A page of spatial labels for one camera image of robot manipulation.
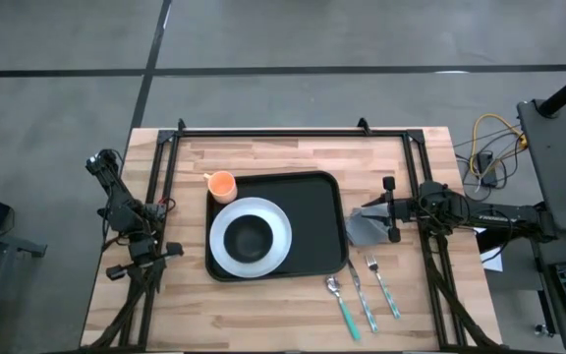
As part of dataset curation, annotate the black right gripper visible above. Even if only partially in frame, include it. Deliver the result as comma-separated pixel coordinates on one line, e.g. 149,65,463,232
360,175,418,245

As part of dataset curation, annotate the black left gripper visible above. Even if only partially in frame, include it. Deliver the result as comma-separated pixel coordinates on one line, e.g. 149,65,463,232
104,236,185,282

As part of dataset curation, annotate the grey cloth napkin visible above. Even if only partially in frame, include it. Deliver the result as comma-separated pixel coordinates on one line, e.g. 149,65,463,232
344,205,393,249

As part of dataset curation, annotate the white round plate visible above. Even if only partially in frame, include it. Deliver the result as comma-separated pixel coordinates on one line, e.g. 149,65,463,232
208,197,294,279

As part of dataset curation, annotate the black round bowl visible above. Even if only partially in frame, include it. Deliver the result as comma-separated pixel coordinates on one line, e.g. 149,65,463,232
222,213,275,264

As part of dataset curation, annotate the black plastic serving tray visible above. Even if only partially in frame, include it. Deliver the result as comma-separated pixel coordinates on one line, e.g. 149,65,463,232
204,170,350,283

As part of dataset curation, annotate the orange plastic cup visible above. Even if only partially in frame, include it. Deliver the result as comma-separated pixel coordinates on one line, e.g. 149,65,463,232
202,170,239,206

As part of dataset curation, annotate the black power adapter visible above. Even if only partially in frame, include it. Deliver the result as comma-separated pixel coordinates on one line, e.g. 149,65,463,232
476,150,499,189

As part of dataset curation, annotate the white paper sheet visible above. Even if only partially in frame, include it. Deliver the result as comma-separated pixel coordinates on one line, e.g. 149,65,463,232
474,226,504,273

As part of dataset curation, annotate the grey side table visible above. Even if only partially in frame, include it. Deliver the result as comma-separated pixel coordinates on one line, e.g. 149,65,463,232
516,97,566,232

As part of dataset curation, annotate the grey keyboard desk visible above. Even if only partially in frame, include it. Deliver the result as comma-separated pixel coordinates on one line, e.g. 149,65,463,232
528,227,566,354

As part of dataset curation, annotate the patterned-handle metal fork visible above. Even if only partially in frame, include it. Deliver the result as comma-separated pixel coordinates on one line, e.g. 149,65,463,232
365,253,403,321

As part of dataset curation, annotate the patterned-handle metal knife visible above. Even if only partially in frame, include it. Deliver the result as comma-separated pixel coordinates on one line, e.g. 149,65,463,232
346,259,380,335

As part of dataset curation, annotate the green-handled metal spoon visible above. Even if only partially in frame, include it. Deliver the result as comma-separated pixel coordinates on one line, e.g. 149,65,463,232
325,274,364,342

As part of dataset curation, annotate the black aluminium rig frame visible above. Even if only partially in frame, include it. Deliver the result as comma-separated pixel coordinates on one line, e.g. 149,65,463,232
84,117,498,353

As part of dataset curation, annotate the yellow floor cable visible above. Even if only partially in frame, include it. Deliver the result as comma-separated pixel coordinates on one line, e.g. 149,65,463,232
468,113,529,179

